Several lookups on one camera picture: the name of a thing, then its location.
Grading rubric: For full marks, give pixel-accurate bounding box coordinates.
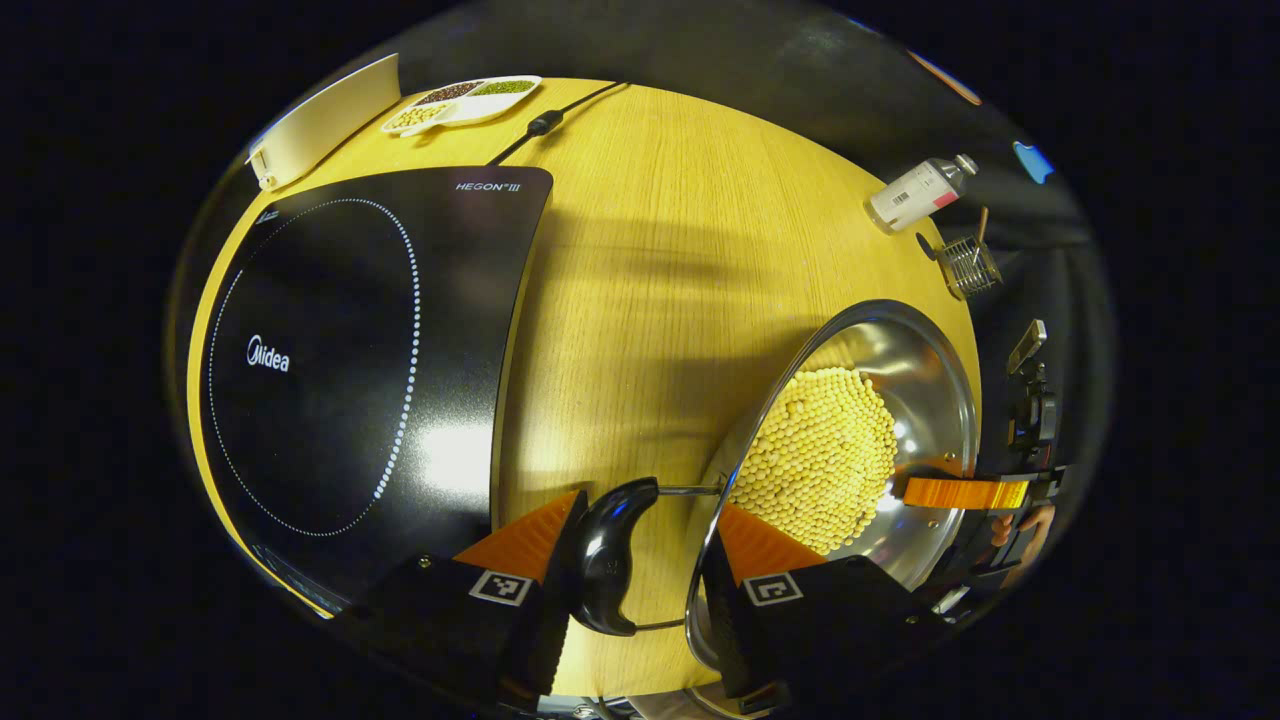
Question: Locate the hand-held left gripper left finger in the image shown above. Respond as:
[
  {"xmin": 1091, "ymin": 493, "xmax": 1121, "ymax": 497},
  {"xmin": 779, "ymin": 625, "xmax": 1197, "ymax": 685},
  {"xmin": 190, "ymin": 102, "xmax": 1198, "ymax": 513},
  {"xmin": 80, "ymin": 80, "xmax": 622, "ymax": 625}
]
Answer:
[{"xmin": 335, "ymin": 488, "xmax": 591, "ymax": 713}]

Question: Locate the white divided dish with beans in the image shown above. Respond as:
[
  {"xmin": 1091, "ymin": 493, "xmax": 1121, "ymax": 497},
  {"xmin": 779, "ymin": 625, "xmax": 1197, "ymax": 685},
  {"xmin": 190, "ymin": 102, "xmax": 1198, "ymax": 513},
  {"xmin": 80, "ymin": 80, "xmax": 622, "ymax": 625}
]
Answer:
[{"xmin": 381, "ymin": 75, "xmax": 543, "ymax": 138}]

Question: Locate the wire mesh holder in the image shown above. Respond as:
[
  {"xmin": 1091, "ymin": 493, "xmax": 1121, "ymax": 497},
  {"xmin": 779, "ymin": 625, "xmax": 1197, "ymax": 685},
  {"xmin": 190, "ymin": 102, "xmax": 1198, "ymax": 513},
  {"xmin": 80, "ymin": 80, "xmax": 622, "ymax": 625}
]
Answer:
[{"xmin": 935, "ymin": 235, "xmax": 1004, "ymax": 301}]

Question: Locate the black power cable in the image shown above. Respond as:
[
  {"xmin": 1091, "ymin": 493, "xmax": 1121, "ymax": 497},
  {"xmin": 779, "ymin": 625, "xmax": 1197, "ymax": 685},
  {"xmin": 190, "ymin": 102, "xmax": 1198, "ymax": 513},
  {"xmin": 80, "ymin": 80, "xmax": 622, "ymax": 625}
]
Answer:
[{"xmin": 487, "ymin": 82, "xmax": 629, "ymax": 167}]

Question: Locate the black induction cooktop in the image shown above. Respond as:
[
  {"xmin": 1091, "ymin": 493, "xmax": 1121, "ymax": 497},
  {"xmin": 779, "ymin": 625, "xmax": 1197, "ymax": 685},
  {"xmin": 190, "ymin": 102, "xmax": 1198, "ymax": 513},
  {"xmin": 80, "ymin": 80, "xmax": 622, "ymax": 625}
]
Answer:
[{"xmin": 200, "ymin": 166, "xmax": 554, "ymax": 611}]

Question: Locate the white plastic bottle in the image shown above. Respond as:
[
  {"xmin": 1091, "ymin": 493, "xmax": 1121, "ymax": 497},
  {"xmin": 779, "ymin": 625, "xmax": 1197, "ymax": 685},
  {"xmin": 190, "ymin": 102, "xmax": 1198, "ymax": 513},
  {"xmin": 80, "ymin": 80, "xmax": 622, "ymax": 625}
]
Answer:
[{"xmin": 866, "ymin": 154, "xmax": 979, "ymax": 236}]

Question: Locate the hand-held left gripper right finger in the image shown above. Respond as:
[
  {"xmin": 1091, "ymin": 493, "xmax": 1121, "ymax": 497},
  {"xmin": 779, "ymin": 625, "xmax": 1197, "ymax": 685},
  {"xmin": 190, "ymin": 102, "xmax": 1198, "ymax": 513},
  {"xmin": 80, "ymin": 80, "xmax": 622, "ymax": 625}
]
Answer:
[{"xmin": 700, "ymin": 503, "xmax": 951, "ymax": 713}]

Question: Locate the white toaster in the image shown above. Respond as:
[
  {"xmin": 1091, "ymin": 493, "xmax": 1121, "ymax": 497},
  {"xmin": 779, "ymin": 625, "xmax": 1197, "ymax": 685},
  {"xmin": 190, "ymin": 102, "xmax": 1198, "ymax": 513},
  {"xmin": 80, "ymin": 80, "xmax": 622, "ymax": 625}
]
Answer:
[{"xmin": 247, "ymin": 53, "xmax": 402, "ymax": 191}]

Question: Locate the steel pot with black handle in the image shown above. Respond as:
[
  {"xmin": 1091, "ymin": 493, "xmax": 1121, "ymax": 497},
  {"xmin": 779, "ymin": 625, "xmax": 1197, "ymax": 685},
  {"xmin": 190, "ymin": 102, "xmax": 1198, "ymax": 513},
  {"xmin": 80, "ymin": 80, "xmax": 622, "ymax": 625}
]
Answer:
[{"xmin": 572, "ymin": 300, "xmax": 979, "ymax": 716}]

